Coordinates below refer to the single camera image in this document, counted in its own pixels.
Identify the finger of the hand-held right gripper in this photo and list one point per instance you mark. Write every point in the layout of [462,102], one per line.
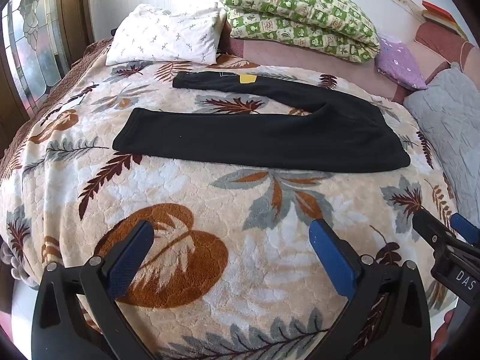
[431,228]
[467,228]

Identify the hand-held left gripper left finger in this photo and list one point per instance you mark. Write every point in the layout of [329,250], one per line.
[129,258]

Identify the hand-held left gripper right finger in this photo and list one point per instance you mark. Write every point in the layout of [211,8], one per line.
[332,258]

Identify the black pants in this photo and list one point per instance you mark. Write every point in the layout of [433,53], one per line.
[262,135]

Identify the leaf print fleece blanket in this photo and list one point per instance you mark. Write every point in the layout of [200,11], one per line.
[210,210]

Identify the grey crinkled quilt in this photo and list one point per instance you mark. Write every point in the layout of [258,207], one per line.
[450,127]

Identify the purple flower print pillow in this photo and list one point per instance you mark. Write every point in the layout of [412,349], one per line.
[399,62]

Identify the pink bed sheet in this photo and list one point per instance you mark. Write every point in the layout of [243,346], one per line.
[285,54]

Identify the red book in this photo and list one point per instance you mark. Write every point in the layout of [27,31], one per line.
[437,9]

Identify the white sprig print pillow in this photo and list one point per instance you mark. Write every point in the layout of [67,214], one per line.
[165,37]

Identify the stained glass window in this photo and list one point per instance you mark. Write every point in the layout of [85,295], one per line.
[33,45]

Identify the green patterned folded quilt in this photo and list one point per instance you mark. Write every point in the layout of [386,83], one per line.
[300,15]

